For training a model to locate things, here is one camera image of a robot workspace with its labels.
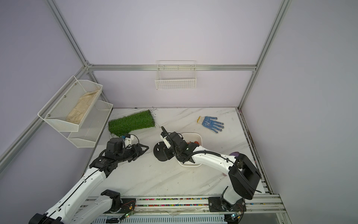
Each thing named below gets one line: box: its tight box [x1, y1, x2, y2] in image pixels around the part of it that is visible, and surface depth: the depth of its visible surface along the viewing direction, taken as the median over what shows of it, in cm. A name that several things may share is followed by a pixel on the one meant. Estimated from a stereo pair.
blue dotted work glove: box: [196, 115, 225, 134], surface depth 113 cm
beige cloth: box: [65, 89, 101, 125], surface depth 80 cm
